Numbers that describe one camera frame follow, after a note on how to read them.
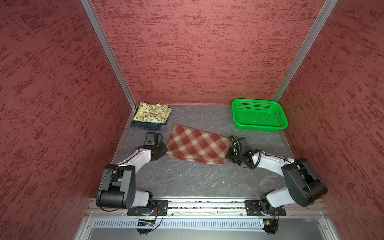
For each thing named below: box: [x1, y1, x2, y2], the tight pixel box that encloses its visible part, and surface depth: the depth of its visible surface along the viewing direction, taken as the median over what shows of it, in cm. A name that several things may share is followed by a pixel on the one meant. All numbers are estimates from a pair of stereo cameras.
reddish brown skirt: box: [166, 124, 233, 165], surface depth 97 cm
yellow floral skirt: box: [133, 102, 172, 124], surface depth 109 cm
